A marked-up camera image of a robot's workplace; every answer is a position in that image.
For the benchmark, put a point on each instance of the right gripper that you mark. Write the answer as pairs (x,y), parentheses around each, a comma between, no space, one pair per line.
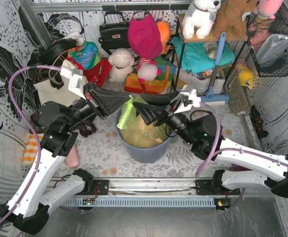
(165,115)

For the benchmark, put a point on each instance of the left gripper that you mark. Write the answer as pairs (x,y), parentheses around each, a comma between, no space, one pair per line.
(95,101)

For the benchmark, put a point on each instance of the green trash bag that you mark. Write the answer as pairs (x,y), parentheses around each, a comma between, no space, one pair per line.
(134,130)

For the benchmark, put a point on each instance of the blue trash bin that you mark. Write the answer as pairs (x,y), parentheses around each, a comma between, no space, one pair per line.
(142,155)

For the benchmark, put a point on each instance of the blue floor squeegee mop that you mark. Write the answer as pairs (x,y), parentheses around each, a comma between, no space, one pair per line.
(210,98)

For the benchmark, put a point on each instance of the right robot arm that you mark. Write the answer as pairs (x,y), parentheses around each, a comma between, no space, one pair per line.
(197,124)

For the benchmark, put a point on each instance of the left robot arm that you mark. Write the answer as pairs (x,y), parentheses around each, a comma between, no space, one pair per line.
(30,207)

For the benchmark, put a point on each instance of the rainbow striped bag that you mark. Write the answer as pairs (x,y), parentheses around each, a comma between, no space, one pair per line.
(162,80)

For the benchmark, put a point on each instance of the cream canvas tote bag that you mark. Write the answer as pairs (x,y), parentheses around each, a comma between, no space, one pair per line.
(55,89)

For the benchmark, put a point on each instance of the colourful printed bag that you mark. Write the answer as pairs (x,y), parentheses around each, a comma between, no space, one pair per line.
(86,56)

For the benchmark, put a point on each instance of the magenta cloth bag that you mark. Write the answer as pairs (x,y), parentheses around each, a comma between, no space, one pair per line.
(144,37)

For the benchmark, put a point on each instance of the silver foil bag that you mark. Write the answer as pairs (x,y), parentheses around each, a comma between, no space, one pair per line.
(273,47)

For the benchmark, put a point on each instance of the red cloth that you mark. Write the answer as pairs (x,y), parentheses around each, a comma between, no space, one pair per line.
(99,73)

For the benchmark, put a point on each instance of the brown patterned handbag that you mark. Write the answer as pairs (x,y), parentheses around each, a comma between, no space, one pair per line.
(84,128)

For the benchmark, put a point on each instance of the pink white plush doll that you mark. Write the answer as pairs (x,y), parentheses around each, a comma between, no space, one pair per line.
(147,70)

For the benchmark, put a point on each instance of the cream plush sheep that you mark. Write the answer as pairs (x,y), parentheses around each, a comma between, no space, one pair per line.
(122,65)

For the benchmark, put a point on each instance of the white sneakers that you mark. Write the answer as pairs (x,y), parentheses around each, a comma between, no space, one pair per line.
(201,81)

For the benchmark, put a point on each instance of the teal folded cloth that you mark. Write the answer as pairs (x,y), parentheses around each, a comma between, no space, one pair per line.
(196,60)

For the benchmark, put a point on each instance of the pink plush roll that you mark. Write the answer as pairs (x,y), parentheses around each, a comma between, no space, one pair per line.
(72,159)

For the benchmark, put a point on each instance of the black leather handbag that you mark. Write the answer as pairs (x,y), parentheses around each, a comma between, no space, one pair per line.
(114,36)

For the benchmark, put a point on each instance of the black round hat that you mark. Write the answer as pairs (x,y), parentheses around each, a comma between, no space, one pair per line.
(49,55)

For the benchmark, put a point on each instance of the orange plush toy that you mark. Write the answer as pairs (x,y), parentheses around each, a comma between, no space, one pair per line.
(164,30)

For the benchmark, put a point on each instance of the brown chenille duster mop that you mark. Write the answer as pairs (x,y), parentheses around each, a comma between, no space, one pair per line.
(238,103)

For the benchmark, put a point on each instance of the orange checkered cloth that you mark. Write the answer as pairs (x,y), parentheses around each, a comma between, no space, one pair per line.
(31,150)

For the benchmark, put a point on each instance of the black wooden shelf rack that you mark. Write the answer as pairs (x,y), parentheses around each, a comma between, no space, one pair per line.
(178,55)

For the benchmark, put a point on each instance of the yellow plush duck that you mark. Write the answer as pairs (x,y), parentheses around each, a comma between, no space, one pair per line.
(245,75)

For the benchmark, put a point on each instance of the white plush dog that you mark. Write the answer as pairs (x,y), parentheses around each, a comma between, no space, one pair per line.
(199,18)

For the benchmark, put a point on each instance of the brown teddy bear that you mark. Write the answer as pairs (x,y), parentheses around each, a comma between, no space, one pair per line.
(230,15)

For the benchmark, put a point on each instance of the pink plush toy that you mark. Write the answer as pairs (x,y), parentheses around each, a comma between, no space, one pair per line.
(265,13)

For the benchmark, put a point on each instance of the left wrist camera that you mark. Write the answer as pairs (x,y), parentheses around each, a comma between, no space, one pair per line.
(77,80)

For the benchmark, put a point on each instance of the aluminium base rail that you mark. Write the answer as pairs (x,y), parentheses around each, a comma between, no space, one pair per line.
(153,186)

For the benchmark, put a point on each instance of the black wire basket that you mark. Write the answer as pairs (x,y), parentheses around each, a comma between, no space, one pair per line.
(277,67)

